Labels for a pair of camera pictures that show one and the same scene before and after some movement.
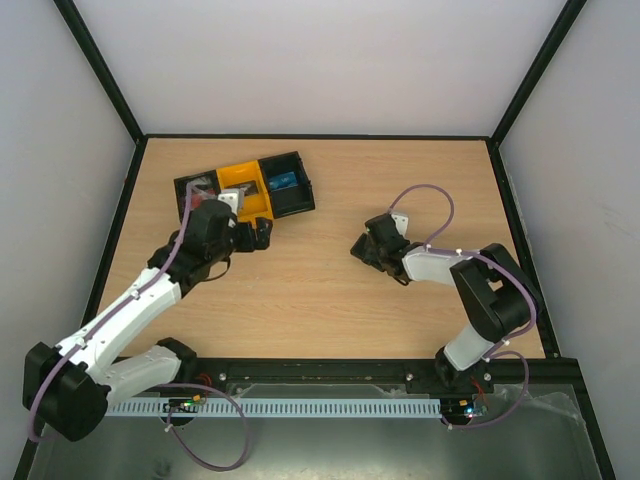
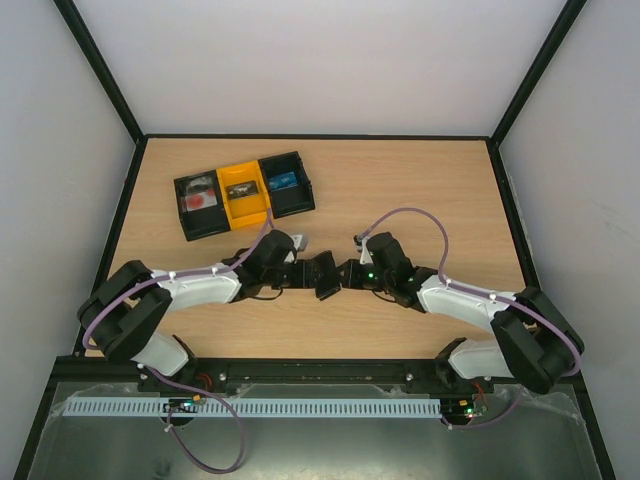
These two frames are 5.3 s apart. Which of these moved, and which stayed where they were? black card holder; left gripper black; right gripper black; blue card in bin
Moved: right gripper black; left gripper black; black card holder
Stayed: blue card in bin
